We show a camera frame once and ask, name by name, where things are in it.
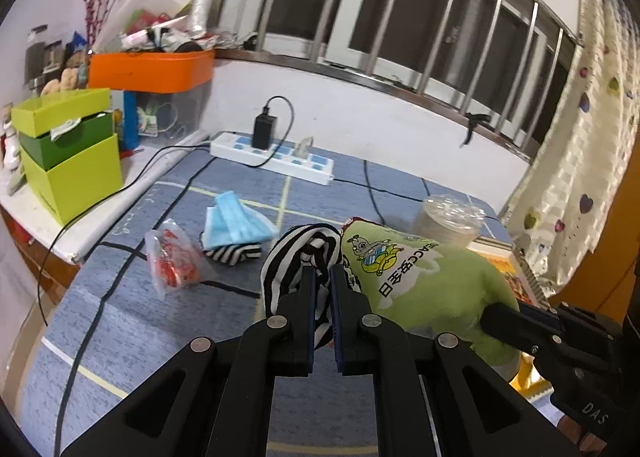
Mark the dark glass jar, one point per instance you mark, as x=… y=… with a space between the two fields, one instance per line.
x=36 y=57
x=55 y=57

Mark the black charger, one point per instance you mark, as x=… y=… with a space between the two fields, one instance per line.
x=264 y=129

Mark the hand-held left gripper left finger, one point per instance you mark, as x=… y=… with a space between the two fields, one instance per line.
x=306 y=327

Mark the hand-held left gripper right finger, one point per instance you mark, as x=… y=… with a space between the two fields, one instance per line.
x=345 y=332

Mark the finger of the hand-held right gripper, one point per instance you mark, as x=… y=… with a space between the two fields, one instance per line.
x=510 y=329
x=545 y=317

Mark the pile of small packets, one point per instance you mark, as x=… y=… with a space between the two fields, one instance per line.
x=165 y=32

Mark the green cardboard box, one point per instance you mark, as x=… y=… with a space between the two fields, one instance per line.
x=75 y=177

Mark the heart print curtain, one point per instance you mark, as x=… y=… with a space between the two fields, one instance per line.
x=575 y=162

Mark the black white striped sock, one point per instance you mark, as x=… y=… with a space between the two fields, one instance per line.
x=235 y=254
x=285 y=262

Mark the blue face mask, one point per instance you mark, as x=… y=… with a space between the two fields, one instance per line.
x=230 y=222

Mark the blue printed carton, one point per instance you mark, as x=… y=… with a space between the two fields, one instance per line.
x=127 y=122

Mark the yellow printed sheet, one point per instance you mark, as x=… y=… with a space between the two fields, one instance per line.
x=520 y=287

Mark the blue checked bedsheet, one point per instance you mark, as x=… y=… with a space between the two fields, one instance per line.
x=150 y=337

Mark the red white snack packet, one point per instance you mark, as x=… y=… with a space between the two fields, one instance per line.
x=172 y=262

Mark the wooden wardrobe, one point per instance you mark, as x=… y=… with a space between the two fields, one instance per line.
x=615 y=237

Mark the green snack bag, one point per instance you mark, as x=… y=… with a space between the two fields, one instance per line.
x=435 y=287

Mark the window with metal bars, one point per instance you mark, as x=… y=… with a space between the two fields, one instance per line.
x=400 y=12

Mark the orange lid storage box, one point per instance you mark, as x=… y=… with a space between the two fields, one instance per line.
x=150 y=69

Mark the white power strip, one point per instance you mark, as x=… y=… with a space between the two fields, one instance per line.
x=222 y=149

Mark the translucent white plug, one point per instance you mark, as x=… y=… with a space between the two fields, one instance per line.
x=306 y=147

